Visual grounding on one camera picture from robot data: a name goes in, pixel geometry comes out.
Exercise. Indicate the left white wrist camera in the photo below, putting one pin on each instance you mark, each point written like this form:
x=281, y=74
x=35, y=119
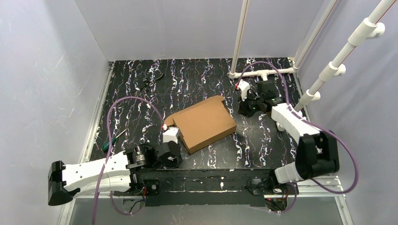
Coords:
x=170, y=134

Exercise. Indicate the aluminium rail frame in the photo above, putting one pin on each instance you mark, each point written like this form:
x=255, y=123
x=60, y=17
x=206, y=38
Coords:
x=258, y=142

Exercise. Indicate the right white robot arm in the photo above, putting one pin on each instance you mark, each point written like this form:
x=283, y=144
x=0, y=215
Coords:
x=316, y=153

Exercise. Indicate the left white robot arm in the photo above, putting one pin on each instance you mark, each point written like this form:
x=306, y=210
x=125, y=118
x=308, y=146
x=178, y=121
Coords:
x=122, y=172

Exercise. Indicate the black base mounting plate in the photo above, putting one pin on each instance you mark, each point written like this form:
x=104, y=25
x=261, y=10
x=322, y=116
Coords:
x=202, y=186

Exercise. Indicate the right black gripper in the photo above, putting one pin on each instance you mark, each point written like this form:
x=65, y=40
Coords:
x=248, y=105

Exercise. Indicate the green handle screwdriver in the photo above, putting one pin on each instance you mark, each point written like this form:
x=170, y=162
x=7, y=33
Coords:
x=106, y=145

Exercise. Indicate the white PVC pipe frame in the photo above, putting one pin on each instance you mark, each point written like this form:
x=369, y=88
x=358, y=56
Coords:
x=370, y=28

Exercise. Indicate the brown cardboard box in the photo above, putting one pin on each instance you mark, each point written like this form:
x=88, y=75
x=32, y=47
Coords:
x=203, y=123

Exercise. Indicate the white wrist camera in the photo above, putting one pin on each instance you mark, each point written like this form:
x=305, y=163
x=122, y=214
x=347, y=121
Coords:
x=243, y=87
x=170, y=134

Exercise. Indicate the black pliers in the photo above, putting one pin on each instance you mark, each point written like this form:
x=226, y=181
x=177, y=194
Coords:
x=148, y=82

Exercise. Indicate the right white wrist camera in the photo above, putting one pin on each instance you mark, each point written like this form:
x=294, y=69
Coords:
x=243, y=87

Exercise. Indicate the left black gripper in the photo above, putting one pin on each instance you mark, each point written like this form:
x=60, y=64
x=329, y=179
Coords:
x=173, y=148

